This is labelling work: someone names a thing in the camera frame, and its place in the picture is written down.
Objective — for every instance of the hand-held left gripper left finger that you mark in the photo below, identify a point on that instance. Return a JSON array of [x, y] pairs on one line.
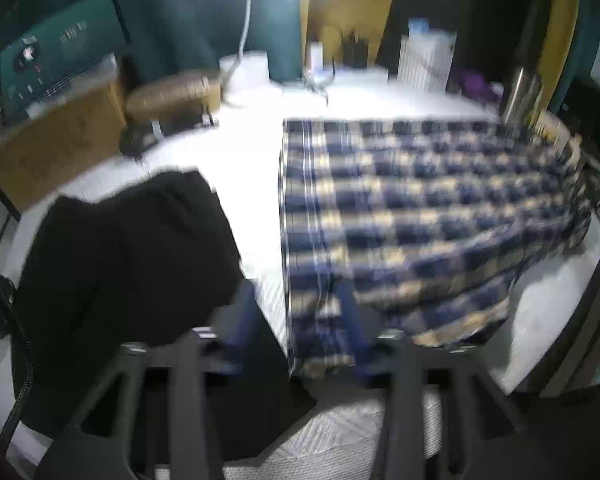
[[242, 315]]

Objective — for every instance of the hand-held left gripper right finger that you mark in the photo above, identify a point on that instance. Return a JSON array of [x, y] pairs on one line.
[[352, 330]]

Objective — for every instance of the plaid pants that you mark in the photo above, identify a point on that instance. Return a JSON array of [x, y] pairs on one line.
[[430, 200]]

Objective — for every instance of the black cloth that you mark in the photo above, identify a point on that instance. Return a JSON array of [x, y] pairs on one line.
[[130, 260]]

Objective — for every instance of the white tablecloth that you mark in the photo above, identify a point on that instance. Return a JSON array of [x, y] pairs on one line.
[[250, 170]]

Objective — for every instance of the tan oval box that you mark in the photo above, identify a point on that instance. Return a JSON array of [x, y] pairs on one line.
[[170, 97]]

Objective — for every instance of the white desk lamp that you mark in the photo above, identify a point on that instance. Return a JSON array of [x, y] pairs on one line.
[[247, 67]]

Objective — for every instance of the cardboard box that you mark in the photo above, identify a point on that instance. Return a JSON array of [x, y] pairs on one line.
[[55, 145]]

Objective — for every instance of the white power strip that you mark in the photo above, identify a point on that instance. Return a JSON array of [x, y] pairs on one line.
[[360, 76]]

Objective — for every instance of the white charger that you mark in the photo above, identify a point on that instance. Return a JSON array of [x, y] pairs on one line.
[[316, 57]]

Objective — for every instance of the purple cloth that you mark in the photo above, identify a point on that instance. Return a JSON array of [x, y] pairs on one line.
[[475, 85]]

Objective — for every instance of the white plastic basket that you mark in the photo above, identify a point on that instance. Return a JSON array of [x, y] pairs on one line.
[[425, 62]]

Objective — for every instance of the black charger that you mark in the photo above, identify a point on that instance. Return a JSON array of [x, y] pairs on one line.
[[355, 50]]

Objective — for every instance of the cream bear mug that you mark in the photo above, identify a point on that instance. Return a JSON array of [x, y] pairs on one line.
[[550, 127]]

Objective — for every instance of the steel tumbler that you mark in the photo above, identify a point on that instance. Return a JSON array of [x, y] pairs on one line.
[[520, 92]]

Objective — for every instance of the clear plastic bags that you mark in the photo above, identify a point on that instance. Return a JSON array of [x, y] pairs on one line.
[[420, 27]]

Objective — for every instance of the teal curtain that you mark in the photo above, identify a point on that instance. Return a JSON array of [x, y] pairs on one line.
[[180, 10], [587, 35]]

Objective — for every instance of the black monitor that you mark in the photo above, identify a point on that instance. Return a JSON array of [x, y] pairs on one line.
[[595, 110]]

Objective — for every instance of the dark window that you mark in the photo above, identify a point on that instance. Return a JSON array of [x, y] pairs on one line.
[[455, 0]]

